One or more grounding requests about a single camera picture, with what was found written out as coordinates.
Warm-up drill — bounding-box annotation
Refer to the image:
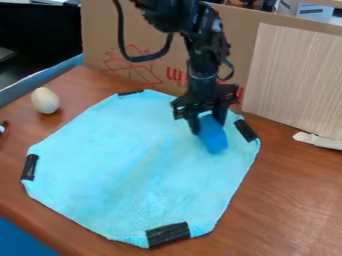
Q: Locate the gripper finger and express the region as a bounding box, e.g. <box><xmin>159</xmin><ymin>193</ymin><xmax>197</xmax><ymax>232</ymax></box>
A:
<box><xmin>211</xmin><ymin>99</ymin><xmax>230</xmax><ymax>128</ymax></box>
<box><xmin>184</xmin><ymin>111</ymin><xmax>204</xmax><ymax>136</ymax></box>

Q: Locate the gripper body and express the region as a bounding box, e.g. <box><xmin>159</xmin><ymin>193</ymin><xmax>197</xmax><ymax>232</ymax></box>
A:
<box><xmin>169</xmin><ymin>69</ymin><xmax>241</xmax><ymax>121</ymax></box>

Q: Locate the blue toy figure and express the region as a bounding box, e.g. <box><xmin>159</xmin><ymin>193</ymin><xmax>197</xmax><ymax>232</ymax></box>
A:
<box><xmin>196</xmin><ymin>113</ymin><xmax>230</xmax><ymax>155</ymax></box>

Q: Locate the light blue cloth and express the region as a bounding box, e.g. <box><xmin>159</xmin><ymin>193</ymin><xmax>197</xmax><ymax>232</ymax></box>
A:
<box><xmin>20</xmin><ymin>89</ymin><xmax>262</xmax><ymax>249</ymax></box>

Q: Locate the cardboard box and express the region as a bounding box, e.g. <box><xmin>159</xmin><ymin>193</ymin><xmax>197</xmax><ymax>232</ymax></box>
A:
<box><xmin>78</xmin><ymin>0</ymin><xmax>342</xmax><ymax>104</ymax></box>

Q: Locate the light wooden board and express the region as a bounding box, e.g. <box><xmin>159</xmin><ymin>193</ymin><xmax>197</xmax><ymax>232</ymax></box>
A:
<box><xmin>240</xmin><ymin>22</ymin><xmax>342</xmax><ymax>141</ymax></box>

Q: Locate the crumpled white paper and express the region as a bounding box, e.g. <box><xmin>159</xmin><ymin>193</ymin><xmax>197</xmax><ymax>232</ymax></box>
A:
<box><xmin>291</xmin><ymin>130</ymin><xmax>342</xmax><ymax>152</ymax></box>

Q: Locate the white box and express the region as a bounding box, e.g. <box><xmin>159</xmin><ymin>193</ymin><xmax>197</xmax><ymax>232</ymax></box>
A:
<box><xmin>273</xmin><ymin>0</ymin><xmax>337</xmax><ymax>24</ymax></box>

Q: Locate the cream toy egg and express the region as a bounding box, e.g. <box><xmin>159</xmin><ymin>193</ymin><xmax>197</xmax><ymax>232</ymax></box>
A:
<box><xmin>29</xmin><ymin>86</ymin><xmax>62</xmax><ymax>115</ymax></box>

